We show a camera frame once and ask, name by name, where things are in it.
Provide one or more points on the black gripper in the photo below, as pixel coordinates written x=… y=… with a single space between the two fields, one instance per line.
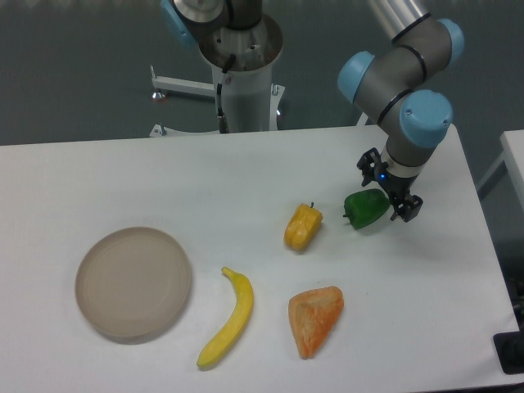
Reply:
x=373 y=169

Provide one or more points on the green toy pepper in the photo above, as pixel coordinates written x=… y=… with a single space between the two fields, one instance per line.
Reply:
x=365 y=207

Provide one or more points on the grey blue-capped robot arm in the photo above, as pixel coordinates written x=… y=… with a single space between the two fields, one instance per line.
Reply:
x=388 y=89

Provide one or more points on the yellow toy pepper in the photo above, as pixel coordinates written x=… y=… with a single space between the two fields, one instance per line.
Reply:
x=302 y=227

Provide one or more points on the white side table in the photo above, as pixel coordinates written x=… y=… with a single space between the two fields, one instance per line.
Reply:
x=512 y=143

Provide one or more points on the orange toy sandwich slice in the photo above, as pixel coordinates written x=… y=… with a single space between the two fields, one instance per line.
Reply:
x=312 y=315

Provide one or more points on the black device at table edge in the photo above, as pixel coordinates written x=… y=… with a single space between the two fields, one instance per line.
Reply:
x=509 y=348

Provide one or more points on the yellow toy banana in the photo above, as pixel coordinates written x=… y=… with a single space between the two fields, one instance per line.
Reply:
x=226 y=337

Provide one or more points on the beige round plate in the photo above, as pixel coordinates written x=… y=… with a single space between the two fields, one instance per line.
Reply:
x=133 y=285

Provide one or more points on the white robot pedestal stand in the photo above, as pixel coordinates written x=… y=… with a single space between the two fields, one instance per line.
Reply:
x=241 y=62

